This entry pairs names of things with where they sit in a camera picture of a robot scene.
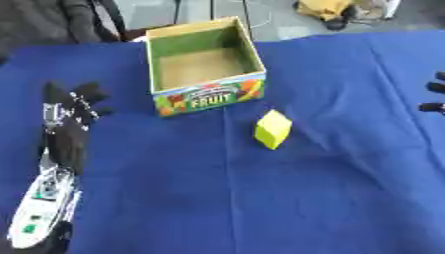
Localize yellow block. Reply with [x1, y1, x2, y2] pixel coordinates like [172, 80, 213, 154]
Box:
[251, 109, 294, 151]

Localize cardboard box with green inside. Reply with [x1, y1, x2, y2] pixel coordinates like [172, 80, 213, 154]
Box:
[144, 15, 270, 118]

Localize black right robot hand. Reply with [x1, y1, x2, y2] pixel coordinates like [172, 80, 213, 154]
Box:
[417, 70, 445, 115]

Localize person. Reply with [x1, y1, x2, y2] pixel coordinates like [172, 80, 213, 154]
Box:
[0, 0, 131, 63]

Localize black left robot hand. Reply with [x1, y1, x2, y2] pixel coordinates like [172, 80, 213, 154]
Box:
[38, 80, 117, 176]

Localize black chair legs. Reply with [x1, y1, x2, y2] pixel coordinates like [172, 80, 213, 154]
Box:
[170, 0, 257, 41]

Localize yellow bag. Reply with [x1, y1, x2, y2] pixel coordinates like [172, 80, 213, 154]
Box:
[292, 0, 372, 32]

